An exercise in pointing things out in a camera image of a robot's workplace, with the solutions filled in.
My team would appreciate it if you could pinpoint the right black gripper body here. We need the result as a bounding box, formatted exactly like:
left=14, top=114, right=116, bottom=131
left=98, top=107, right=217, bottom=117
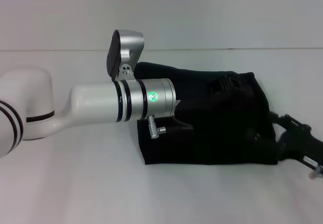
left=277, top=130, right=323, bottom=170

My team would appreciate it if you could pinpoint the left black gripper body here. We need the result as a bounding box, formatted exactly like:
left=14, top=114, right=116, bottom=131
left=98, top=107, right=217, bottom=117
left=174, top=82, right=216, bottom=129

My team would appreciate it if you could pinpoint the right arm silver cable plug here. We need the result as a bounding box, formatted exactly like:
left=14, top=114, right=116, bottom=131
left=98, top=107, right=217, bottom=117
left=309, top=165, right=323, bottom=180

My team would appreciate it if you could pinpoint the black shirt with FREE print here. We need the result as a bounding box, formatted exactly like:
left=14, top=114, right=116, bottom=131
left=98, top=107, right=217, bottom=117
left=135, top=61, right=280, bottom=166

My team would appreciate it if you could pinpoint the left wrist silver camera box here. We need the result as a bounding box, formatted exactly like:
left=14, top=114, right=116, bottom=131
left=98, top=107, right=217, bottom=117
left=105, top=29, right=145, bottom=81

